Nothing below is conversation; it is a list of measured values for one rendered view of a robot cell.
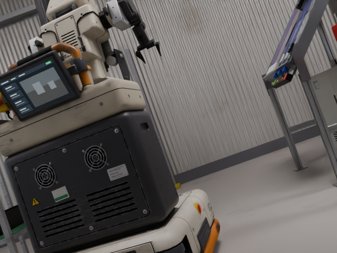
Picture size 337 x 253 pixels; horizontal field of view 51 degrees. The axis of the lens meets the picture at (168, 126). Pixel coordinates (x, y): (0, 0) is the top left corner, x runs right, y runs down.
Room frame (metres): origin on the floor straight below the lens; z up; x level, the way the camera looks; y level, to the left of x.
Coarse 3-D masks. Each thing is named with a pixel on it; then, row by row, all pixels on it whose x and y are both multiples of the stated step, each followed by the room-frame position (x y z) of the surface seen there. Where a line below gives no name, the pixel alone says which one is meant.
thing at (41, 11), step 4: (36, 0) 1.87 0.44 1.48; (40, 0) 1.86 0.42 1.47; (44, 0) 1.89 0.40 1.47; (36, 4) 1.87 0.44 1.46; (40, 4) 1.86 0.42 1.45; (44, 4) 1.88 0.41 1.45; (36, 8) 1.87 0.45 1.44; (40, 8) 1.86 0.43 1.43; (44, 8) 1.86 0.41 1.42; (40, 12) 1.86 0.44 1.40; (44, 12) 1.85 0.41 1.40; (40, 16) 1.86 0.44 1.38; (44, 16) 1.85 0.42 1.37; (40, 20) 1.86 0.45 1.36; (44, 20) 1.85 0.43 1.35; (48, 20) 1.86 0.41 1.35; (44, 24) 1.85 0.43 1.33; (40, 36) 1.86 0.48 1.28
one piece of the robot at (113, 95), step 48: (48, 48) 1.24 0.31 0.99; (0, 96) 1.30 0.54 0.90; (96, 96) 1.20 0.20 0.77; (0, 144) 1.31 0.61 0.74; (48, 144) 1.26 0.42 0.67; (96, 144) 1.21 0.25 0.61; (144, 144) 1.23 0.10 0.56; (48, 192) 1.27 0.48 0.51; (96, 192) 1.24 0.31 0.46; (144, 192) 1.19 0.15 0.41; (48, 240) 1.29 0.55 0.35; (96, 240) 1.28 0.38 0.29
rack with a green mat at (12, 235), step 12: (0, 168) 2.76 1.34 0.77; (0, 180) 2.74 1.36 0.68; (0, 204) 1.86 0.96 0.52; (12, 204) 2.76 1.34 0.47; (0, 216) 1.85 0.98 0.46; (24, 228) 2.01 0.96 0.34; (0, 240) 1.85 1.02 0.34; (12, 240) 1.86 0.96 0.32; (24, 240) 2.75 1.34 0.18; (12, 252) 1.85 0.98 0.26; (24, 252) 2.74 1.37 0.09
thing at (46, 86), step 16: (32, 64) 1.16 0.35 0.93; (48, 64) 1.16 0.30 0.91; (80, 64) 1.20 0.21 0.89; (0, 80) 1.20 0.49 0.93; (16, 80) 1.19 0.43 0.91; (32, 80) 1.19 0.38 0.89; (48, 80) 1.18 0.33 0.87; (64, 80) 1.18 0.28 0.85; (16, 96) 1.22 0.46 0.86; (32, 96) 1.22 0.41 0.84; (48, 96) 1.21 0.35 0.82; (64, 96) 1.21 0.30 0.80; (16, 112) 1.25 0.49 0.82; (32, 112) 1.25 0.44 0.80
